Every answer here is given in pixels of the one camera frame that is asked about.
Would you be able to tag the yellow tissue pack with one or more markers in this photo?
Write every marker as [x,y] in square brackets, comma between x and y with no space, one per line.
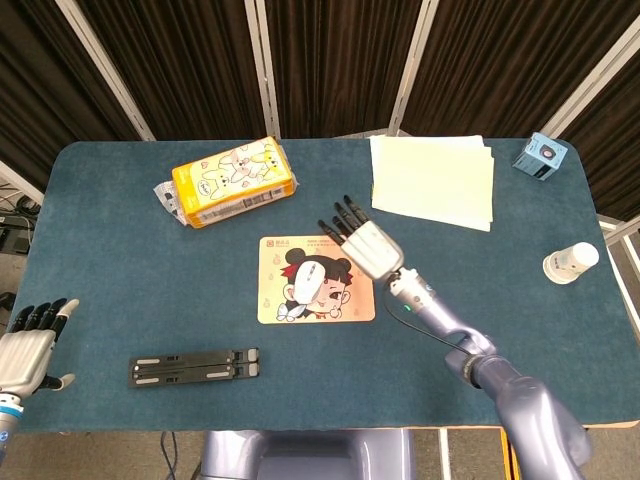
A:
[230,180]

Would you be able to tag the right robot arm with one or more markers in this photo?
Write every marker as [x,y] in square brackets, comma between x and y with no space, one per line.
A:
[525,400]

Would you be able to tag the small blue cardboard box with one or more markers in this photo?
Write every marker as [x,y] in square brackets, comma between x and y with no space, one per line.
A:
[540,157]

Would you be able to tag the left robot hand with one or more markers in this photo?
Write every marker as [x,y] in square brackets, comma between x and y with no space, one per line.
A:
[22,357]

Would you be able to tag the white paper cup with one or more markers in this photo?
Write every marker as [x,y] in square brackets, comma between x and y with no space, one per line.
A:
[570,262]

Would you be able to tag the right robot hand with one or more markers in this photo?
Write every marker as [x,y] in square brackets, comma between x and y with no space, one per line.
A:
[375,247]

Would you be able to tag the cartoon girl mouse pad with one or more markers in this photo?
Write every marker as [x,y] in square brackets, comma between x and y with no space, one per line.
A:
[355,300]

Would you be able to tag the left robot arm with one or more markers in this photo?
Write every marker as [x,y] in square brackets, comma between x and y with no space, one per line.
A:
[7,425]

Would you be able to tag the dark pleated folding screen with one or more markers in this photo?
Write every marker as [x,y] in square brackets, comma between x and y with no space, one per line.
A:
[340,60]

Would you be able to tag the pale yellow paper stack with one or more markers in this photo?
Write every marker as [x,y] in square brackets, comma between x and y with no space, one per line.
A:
[430,180]

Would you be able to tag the white computer mouse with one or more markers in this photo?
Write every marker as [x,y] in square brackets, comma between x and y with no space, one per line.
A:
[310,277]

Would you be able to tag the blue felt table cover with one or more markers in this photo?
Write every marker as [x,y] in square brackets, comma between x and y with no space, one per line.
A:
[150,300]

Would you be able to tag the black folding laptop stand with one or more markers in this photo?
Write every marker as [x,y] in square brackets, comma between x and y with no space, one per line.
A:
[190,367]

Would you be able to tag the grey robot torso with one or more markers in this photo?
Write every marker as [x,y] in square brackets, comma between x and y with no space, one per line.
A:
[310,455]

